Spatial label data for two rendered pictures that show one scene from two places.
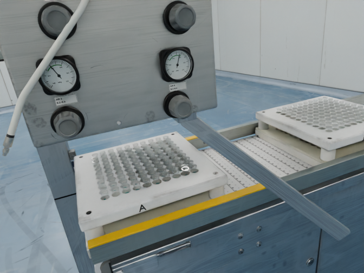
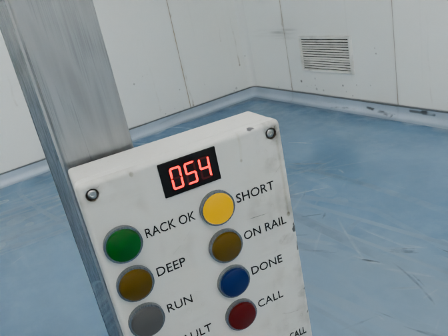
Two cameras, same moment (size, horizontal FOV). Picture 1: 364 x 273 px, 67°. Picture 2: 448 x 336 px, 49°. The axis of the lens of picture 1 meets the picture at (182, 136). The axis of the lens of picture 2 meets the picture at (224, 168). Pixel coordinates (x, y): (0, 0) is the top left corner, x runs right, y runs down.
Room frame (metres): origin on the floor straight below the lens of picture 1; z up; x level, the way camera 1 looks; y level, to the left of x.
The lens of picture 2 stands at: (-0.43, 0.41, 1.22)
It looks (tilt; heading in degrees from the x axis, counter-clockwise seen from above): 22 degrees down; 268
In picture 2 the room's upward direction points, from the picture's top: 12 degrees counter-clockwise
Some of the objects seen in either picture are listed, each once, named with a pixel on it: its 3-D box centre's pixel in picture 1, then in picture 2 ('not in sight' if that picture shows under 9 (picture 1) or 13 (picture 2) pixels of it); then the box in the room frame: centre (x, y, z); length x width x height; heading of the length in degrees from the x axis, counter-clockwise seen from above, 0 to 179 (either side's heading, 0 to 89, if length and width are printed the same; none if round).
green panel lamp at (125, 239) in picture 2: not in sight; (123, 245); (-0.35, 0.08, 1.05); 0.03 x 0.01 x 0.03; 19
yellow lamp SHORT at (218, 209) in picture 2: not in sight; (218, 209); (-0.43, 0.05, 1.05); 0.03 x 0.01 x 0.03; 19
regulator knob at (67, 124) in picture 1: (66, 119); not in sight; (0.27, 0.12, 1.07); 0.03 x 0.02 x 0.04; 109
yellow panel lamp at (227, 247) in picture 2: not in sight; (227, 247); (-0.43, 0.05, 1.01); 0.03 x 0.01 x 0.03; 19
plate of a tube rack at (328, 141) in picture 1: (326, 117); not in sight; (0.63, -0.36, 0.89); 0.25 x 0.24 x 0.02; 19
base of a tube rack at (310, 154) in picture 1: (324, 135); not in sight; (0.63, -0.36, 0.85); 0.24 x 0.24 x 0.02; 19
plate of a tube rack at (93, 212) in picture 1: (141, 168); not in sight; (0.47, 0.09, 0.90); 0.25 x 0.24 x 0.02; 20
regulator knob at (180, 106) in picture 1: (179, 103); not in sight; (0.31, 0.00, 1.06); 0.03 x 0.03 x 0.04; 19
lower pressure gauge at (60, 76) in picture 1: (58, 75); not in sight; (0.28, 0.11, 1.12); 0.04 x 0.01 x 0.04; 109
